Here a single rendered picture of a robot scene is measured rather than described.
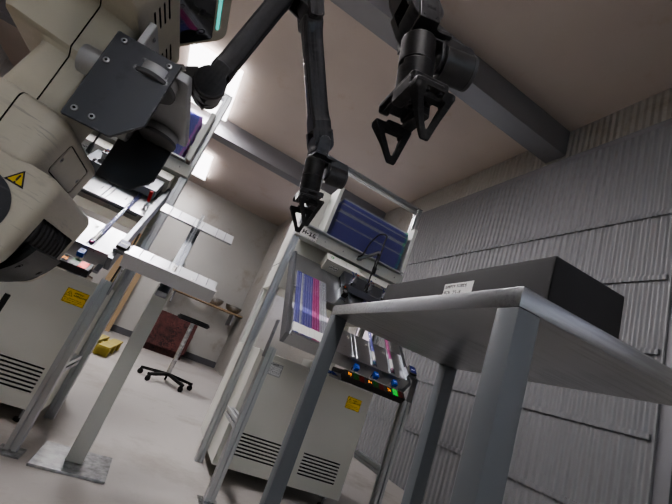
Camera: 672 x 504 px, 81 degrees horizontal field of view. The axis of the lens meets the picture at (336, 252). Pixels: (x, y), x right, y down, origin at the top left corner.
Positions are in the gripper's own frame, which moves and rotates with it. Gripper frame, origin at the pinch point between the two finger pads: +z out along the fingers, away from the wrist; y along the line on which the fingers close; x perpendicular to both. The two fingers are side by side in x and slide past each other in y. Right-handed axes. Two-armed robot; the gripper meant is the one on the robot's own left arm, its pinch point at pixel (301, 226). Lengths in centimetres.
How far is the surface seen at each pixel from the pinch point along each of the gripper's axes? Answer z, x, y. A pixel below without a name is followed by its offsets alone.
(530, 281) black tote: 12, -31, -50
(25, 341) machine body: 53, 84, 95
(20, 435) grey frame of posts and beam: 79, 67, 65
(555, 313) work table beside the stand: 19, -25, -61
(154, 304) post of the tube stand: 28, 38, 73
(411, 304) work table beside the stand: 18.8, -17.6, -34.6
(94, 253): 14, 63, 67
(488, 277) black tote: 11, -31, -39
